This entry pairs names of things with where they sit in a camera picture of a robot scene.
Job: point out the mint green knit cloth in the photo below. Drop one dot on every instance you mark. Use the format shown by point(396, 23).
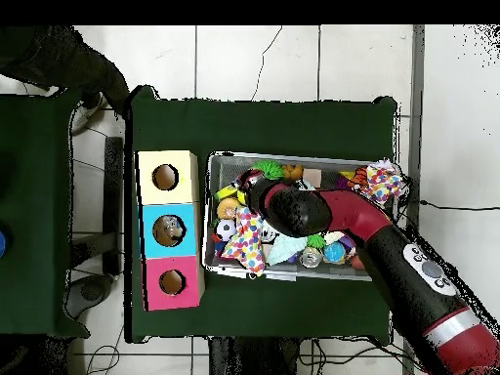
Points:
point(285, 248)

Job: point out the wooden box with three holes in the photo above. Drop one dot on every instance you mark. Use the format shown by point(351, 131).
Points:
point(187, 195)

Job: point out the shallow clear mesh bin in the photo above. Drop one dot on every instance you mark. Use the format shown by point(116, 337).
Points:
point(223, 269)

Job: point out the dark green side table cloth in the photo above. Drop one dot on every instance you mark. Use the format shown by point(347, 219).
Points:
point(47, 195)

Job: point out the dark green tablecloth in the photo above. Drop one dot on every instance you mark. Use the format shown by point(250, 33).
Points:
point(195, 125)

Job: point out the colourful polka-dot cloth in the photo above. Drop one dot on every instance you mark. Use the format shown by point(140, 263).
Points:
point(246, 241)

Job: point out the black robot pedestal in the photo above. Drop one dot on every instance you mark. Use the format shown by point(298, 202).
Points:
point(258, 359)

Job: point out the yellow banana toy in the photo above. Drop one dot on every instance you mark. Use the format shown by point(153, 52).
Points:
point(226, 191)

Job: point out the person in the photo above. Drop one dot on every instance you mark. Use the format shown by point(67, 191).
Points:
point(55, 58)

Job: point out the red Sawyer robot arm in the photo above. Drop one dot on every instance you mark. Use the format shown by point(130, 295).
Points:
point(351, 215)

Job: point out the wooden burger toy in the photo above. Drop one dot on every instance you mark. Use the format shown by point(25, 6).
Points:
point(227, 208)

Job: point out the black floor stand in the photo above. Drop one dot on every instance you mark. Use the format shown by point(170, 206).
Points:
point(113, 203)

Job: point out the blue object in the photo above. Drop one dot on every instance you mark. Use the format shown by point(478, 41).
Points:
point(2, 243)

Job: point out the green spiky ball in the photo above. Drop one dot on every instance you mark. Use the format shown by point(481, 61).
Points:
point(316, 241)

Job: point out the small soccer ball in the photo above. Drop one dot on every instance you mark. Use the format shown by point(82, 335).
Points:
point(225, 229)

